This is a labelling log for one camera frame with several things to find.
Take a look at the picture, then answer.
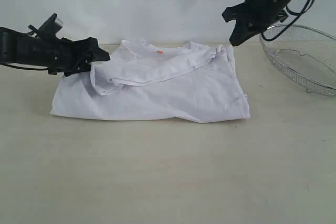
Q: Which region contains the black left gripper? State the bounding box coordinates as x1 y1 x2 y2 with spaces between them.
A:
14 32 110 76

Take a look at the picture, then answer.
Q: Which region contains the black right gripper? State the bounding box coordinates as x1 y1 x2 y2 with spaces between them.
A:
222 0 288 46

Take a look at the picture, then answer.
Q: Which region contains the white t-shirt red print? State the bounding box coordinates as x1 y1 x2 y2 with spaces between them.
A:
51 40 250 123

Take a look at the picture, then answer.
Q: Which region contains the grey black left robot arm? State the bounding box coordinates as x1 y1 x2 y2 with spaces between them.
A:
1 26 110 77

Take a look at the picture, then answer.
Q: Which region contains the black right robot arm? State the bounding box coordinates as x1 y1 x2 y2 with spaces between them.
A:
222 0 291 46

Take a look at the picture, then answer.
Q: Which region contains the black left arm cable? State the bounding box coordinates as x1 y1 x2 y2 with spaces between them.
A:
0 62 49 71

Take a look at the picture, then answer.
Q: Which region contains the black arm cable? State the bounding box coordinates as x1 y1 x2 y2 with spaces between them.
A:
0 62 49 71
261 0 329 41

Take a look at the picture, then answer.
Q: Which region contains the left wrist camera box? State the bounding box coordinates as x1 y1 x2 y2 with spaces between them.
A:
26 13 63 39

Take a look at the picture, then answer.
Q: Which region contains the metal wire mesh basket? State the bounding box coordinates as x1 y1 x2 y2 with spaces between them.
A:
259 24 335 97

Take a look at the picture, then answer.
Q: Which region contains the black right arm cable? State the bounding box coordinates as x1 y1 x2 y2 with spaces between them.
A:
261 0 329 41

